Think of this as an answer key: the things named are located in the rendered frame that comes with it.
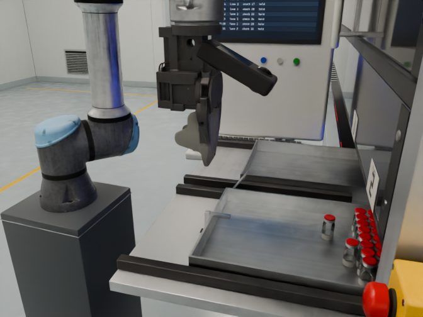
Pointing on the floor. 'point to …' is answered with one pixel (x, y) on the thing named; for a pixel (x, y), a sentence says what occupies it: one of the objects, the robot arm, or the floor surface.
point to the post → (406, 197)
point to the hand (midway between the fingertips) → (211, 158)
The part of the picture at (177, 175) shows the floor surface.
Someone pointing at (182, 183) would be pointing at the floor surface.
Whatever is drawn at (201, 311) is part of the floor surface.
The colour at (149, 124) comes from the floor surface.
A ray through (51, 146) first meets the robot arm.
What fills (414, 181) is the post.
